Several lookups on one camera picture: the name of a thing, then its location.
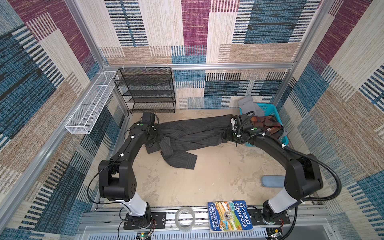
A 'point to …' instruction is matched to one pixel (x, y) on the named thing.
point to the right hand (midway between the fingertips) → (225, 137)
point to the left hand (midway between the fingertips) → (160, 135)
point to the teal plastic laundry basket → (269, 109)
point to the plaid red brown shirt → (270, 123)
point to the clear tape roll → (181, 228)
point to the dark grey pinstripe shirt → (169, 136)
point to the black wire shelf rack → (147, 90)
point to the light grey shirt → (248, 105)
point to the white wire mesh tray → (82, 121)
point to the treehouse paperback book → (229, 216)
